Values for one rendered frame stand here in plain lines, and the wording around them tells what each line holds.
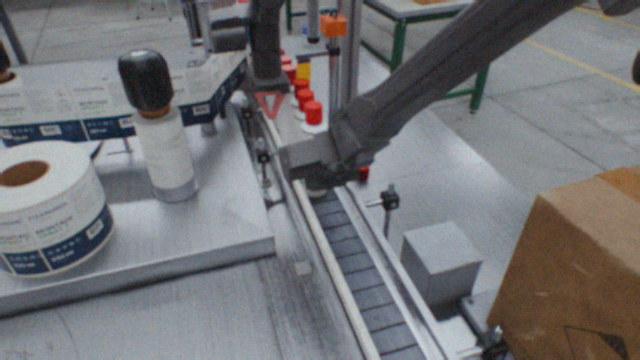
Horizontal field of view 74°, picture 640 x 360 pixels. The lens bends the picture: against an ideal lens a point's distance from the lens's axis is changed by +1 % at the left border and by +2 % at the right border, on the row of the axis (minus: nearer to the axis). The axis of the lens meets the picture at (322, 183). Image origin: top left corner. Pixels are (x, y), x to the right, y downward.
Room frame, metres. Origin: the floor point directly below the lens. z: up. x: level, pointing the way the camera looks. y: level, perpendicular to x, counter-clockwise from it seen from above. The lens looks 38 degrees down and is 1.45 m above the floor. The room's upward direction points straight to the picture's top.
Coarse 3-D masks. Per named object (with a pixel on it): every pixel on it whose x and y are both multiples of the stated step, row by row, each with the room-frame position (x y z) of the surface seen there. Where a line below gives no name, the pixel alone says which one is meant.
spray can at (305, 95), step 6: (300, 90) 0.76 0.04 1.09; (306, 90) 0.76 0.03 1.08; (312, 90) 0.76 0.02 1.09; (300, 96) 0.74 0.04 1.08; (306, 96) 0.73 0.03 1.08; (312, 96) 0.74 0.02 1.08; (300, 102) 0.74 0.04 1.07; (306, 102) 0.73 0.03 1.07; (300, 108) 0.74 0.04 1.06; (294, 114) 0.74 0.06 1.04; (300, 114) 0.73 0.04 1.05; (294, 120) 0.75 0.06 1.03; (300, 120) 0.73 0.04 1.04; (300, 126) 0.73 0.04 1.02; (300, 132) 0.73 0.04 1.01; (300, 138) 0.73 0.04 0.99; (300, 180) 0.73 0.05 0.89
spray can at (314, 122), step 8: (312, 104) 0.70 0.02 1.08; (320, 104) 0.70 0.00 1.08; (312, 112) 0.68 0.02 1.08; (320, 112) 0.69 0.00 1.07; (312, 120) 0.68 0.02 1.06; (320, 120) 0.69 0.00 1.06; (304, 128) 0.69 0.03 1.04; (312, 128) 0.68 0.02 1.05; (320, 128) 0.68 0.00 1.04; (304, 136) 0.68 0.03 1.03; (312, 136) 0.67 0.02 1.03; (304, 184) 0.69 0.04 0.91; (312, 192) 0.67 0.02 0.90; (320, 192) 0.68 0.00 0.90
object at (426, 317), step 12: (348, 192) 0.60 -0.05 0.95; (360, 204) 0.56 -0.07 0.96; (372, 228) 0.50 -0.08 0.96; (384, 240) 0.47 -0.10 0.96; (384, 252) 0.45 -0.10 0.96; (396, 264) 0.42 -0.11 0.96; (396, 276) 0.41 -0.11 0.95; (408, 276) 0.40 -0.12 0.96; (408, 288) 0.38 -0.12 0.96; (420, 300) 0.36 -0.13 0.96; (420, 312) 0.34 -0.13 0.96; (432, 324) 0.32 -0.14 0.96; (432, 336) 0.31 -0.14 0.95; (444, 336) 0.31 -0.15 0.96; (444, 348) 0.29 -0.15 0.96
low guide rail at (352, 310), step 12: (276, 132) 0.88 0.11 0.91; (276, 144) 0.85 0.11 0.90; (300, 192) 0.65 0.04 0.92; (312, 216) 0.58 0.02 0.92; (312, 228) 0.56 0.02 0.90; (324, 240) 0.52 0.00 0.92; (324, 252) 0.49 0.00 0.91; (336, 264) 0.47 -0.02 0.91; (336, 276) 0.44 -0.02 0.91; (348, 288) 0.42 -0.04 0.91; (348, 300) 0.39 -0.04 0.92; (348, 312) 0.38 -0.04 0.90; (360, 324) 0.35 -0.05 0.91; (360, 336) 0.34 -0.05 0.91; (372, 348) 0.32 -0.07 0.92
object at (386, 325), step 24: (264, 120) 1.01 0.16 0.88; (336, 216) 0.62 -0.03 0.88; (336, 240) 0.55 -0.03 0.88; (360, 240) 0.55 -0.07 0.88; (360, 264) 0.50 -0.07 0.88; (336, 288) 0.44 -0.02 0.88; (360, 288) 0.44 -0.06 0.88; (384, 288) 0.44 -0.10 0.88; (360, 312) 0.40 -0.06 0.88; (384, 312) 0.40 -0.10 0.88; (384, 336) 0.36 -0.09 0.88; (408, 336) 0.36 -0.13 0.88
